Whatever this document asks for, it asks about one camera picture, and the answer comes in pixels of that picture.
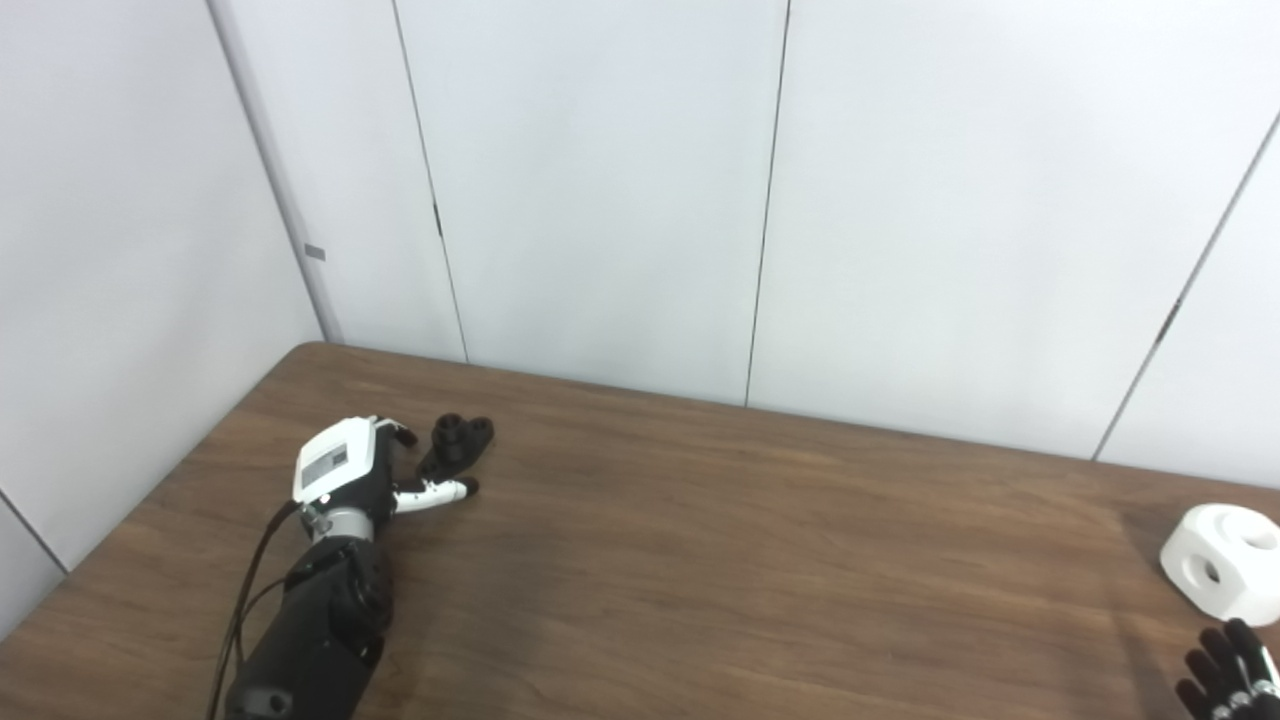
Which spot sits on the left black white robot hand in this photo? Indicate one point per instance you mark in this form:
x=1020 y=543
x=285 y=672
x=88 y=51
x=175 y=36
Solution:
x=335 y=460

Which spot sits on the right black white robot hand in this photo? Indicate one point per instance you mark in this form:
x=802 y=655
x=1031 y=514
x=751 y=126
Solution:
x=1230 y=675

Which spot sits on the white plastic block with holes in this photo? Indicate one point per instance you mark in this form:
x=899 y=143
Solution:
x=1235 y=580

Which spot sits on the black plastic holder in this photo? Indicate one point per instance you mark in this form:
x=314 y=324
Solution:
x=455 y=445

